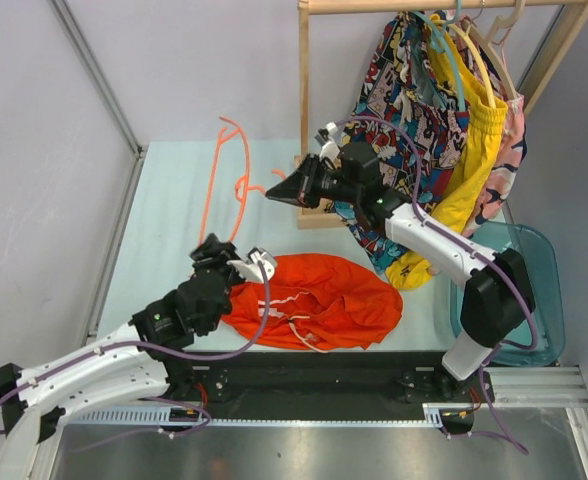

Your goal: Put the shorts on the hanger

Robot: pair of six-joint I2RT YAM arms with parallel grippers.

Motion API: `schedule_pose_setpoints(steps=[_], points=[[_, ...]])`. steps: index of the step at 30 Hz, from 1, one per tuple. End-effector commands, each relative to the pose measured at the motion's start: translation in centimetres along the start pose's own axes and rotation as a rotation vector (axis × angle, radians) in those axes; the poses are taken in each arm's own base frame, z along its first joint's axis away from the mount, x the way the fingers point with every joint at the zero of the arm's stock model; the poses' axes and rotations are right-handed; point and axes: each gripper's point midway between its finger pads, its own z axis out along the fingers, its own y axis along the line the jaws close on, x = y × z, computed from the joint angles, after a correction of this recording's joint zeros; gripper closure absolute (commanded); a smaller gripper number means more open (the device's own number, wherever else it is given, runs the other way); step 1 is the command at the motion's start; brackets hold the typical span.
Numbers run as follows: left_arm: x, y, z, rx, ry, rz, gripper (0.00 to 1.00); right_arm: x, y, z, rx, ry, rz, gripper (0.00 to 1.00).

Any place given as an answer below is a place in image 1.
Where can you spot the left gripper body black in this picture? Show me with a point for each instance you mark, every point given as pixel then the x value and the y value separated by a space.
pixel 231 277

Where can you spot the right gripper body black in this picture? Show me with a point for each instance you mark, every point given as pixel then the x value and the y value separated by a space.
pixel 324 183

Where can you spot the orange plastic hanger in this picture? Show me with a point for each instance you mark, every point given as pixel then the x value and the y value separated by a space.
pixel 243 185

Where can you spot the orange shorts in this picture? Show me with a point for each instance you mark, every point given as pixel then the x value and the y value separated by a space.
pixel 317 302

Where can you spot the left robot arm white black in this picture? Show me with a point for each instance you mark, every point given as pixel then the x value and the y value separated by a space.
pixel 141 359

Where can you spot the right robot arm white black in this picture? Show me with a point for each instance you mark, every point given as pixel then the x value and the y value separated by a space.
pixel 497 291

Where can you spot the comic print shorts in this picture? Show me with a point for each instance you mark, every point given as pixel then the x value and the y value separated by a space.
pixel 412 123

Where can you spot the yellow shorts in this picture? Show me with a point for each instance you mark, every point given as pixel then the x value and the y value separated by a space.
pixel 483 135

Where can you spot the teal plastic hanger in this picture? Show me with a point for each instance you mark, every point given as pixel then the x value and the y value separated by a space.
pixel 440 44

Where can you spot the pink patterned shorts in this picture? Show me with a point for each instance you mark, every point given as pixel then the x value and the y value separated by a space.
pixel 512 151

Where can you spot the yellow plastic hanger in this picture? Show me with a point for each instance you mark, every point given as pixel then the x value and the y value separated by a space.
pixel 463 34

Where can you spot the beige plastic hanger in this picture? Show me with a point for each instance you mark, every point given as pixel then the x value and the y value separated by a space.
pixel 503 75

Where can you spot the teal plastic basket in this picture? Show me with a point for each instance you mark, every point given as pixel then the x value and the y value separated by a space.
pixel 540 261

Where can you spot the wooden clothes rack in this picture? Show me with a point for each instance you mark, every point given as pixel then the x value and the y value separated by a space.
pixel 565 28

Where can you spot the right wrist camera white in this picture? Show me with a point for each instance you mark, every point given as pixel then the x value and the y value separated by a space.
pixel 326 138

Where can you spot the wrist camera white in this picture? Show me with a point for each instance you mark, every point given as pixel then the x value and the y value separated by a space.
pixel 259 266
pixel 326 138

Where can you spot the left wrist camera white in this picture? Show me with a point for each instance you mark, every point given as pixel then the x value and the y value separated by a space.
pixel 259 266

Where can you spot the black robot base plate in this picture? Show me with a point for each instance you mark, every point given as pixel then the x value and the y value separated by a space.
pixel 326 388

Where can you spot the aluminium corner post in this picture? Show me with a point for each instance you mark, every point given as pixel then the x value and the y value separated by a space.
pixel 89 61

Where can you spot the white cable duct strip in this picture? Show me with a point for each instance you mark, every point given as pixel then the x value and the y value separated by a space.
pixel 166 417

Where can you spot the aluminium frame rail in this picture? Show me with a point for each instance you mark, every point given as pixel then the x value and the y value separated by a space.
pixel 540 387

